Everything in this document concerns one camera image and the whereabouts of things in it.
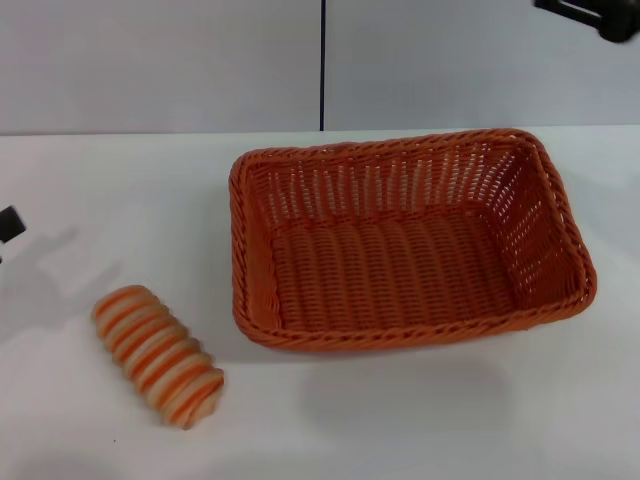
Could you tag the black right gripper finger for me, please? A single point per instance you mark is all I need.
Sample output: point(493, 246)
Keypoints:
point(580, 11)
point(620, 25)

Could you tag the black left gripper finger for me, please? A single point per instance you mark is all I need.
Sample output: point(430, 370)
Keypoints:
point(11, 224)

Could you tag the orange white striped bread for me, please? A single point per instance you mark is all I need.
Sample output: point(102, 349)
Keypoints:
point(157, 357)

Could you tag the orange woven plastic basket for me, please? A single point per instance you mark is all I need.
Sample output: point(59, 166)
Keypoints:
point(400, 260)

